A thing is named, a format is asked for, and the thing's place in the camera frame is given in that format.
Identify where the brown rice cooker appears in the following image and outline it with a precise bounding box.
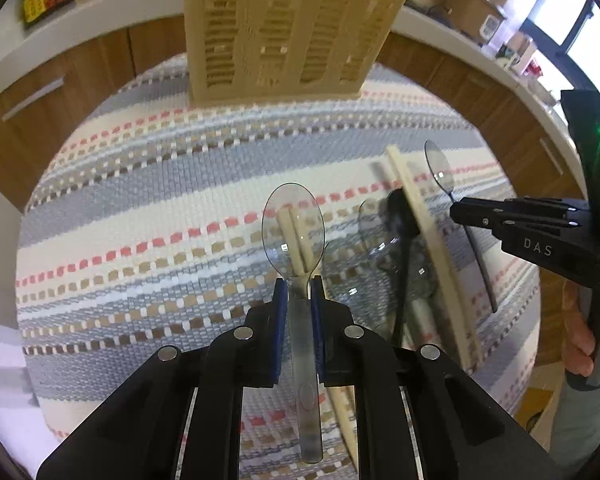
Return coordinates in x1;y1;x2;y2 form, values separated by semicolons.
442;0;506;46

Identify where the wooden cabinet front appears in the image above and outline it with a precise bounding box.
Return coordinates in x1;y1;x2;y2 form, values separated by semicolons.
0;15;186;210

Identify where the black plastic spoon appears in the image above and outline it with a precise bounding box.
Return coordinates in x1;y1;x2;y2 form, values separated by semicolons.
387;188;420;347

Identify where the person right hand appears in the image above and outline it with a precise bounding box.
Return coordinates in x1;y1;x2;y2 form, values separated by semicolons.
562;280;595;377

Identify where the grey transparent spoon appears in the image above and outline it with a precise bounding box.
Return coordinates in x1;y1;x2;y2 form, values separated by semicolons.
358;198;393;261
322;235;458;358
424;140;498;313

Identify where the striped woven table mat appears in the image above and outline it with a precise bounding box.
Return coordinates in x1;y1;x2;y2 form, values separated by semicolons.
14;52;541;480

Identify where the clear plastic spoon grey handle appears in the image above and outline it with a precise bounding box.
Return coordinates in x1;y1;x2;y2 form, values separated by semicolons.
261;182;325;464

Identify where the beige plastic utensil basket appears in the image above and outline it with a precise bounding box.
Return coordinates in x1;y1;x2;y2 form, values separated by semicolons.
184;0;405;106

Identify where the long beige wooden chopstick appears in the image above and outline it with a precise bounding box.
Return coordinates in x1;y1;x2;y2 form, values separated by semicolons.
386;144;484;370

